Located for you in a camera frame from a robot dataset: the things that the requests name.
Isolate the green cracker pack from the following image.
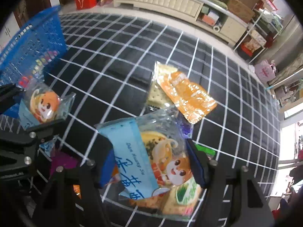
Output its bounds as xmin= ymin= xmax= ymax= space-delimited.
xmin=195 ymin=144 xmax=216 ymax=160

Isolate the small cartoon pastry packet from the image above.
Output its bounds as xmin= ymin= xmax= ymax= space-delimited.
xmin=19 ymin=79 xmax=76 ymax=130

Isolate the magenta snack packet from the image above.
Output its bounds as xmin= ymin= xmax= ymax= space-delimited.
xmin=50 ymin=150 xmax=78 ymax=176

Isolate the purple snack packet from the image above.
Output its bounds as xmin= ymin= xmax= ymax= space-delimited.
xmin=181 ymin=120 xmax=193 ymax=138

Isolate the orange biscuit roll pack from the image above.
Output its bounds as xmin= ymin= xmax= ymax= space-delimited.
xmin=72 ymin=167 xmax=119 ymax=201

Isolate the large blue cartoon snack bag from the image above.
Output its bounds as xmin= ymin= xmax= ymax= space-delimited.
xmin=95 ymin=108 xmax=202 ymax=219

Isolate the orange snack packet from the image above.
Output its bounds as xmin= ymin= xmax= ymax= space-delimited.
xmin=152 ymin=61 xmax=217 ymax=124

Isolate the clear cracker pack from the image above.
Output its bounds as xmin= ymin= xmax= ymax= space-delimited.
xmin=146 ymin=80 xmax=173 ymax=109

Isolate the blue plastic basket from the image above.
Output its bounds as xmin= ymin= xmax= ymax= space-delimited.
xmin=0 ymin=4 xmax=68 ymax=119

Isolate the black white grid tablecloth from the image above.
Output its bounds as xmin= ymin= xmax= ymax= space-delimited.
xmin=0 ymin=13 xmax=281 ymax=227

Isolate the pink tote bag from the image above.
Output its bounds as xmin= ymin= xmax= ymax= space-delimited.
xmin=254 ymin=59 xmax=276 ymax=83

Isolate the white metal shelf rack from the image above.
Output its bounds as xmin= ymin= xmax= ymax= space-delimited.
xmin=234 ymin=0 xmax=284 ymax=65

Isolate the brown cardboard box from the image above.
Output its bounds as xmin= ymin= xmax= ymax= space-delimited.
xmin=227 ymin=0 xmax=255 ymax=23

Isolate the green folded cloth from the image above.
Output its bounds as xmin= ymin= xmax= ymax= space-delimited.
xmin=208 ymin=0 xmax=228 ymax=10

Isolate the cream TV cabinet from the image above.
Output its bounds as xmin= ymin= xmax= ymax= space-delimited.
xmin=113 ymin=0 xmax=248 ymax=47

